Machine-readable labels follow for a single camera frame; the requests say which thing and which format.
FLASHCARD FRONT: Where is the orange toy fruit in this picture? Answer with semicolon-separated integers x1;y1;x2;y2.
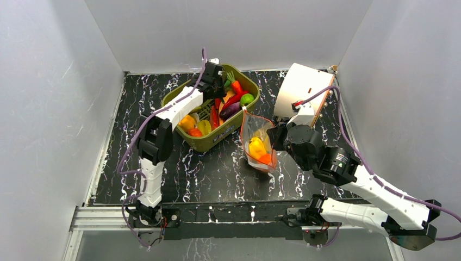
258;153;273;166

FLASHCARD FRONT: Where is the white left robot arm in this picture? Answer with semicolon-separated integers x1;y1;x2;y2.
136;58;226;226

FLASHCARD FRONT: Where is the purple cable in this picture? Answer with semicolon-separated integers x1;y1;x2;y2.
117;47;209;249
293;85;461;241

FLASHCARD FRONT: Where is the yellow green toy fruit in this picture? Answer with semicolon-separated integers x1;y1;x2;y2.
197;120;213;136

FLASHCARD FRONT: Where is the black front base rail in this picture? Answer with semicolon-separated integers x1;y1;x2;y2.
162;201;325;240

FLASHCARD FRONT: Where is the olive green plastic bin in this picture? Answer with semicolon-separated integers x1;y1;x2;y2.
175;64;260;152

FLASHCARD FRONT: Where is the yellow toy pepper small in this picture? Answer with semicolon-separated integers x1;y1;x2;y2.
178;114;196;133

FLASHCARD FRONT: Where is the white cylindrical appliance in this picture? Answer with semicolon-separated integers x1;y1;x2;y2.
273;63;335;127

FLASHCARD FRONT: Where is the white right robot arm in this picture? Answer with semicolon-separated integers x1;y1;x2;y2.
267;123;440;251

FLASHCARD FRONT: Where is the red toy chili pepper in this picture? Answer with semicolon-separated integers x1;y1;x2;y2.
221;91;249;110

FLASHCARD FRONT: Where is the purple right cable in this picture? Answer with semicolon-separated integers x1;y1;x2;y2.
293;85;461;241

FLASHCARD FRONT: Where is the red toy tomato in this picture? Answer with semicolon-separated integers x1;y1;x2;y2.
187;128;203;137

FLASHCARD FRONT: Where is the clear zip bag orange zipper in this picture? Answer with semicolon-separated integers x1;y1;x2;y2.
240;107;278;172

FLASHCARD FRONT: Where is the yellow toy bell pepper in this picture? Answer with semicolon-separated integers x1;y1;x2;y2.
248;136;267;160

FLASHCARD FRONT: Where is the green toy lime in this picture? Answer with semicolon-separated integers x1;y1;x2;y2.
240;93;254;107

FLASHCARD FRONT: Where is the purple toy eggplant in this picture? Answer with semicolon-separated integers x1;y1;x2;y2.
219;102;241;121

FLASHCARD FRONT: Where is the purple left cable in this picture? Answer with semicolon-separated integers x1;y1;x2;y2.
117;47;209;249

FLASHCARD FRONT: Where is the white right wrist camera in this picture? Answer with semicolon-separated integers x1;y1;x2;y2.
288;101;316;127

